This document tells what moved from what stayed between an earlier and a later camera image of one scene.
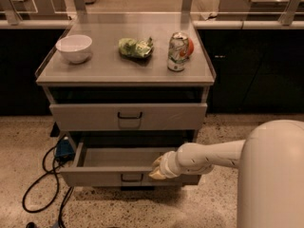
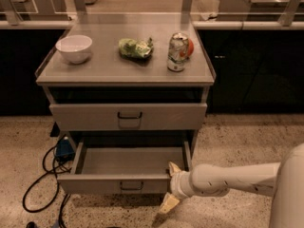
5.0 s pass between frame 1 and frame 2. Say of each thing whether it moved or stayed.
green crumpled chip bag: stayed
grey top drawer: stayed
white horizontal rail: stayed
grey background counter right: stayed
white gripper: moved
